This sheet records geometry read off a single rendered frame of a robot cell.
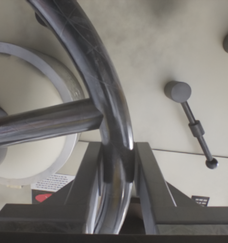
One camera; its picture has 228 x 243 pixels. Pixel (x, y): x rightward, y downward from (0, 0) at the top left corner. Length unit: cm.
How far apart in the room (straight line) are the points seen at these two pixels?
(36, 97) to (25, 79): 3
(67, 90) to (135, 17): 19
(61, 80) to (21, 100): 6
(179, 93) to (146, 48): 10
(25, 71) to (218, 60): 33
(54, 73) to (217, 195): 43
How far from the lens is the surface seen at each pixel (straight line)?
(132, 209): 45
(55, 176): 44
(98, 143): 15
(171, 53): 37
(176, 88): 32
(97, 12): 37
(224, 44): 40
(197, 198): 49
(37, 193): 48
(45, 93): 26
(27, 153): 29
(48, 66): 27
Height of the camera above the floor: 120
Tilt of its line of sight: 16 degrees up
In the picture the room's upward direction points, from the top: 173 degrees counter-clockwise
